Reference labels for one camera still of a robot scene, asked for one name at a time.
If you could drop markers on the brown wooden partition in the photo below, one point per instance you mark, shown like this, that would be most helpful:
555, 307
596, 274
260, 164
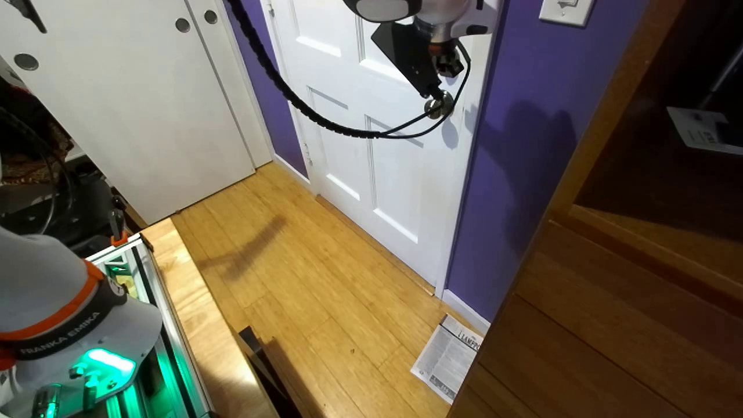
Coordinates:
603, 341

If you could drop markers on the brown wicker basket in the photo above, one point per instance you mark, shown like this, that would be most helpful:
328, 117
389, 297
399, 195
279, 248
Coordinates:
24, 147

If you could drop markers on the black bag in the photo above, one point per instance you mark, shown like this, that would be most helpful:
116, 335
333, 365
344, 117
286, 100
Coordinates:
70, 206

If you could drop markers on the white panel door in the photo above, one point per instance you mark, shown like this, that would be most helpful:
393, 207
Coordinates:
386, 177

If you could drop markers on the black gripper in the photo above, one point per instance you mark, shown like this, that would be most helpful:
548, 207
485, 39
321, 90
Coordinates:
445, 57

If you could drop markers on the white light switch plate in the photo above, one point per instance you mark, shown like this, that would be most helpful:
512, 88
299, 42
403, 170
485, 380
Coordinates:
567, 11

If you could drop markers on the wide white closet door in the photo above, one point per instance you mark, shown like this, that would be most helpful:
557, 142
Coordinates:
153, 130

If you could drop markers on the narrow white closet door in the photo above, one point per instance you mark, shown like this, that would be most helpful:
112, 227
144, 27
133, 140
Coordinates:
233, 77

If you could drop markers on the white floor vent register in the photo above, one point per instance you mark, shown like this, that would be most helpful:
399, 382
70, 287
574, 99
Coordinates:
444, 362

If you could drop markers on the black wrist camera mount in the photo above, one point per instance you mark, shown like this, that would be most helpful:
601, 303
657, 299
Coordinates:
407, 54

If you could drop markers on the light wooden board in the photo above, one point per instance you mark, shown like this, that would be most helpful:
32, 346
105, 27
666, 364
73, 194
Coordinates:
197, 310

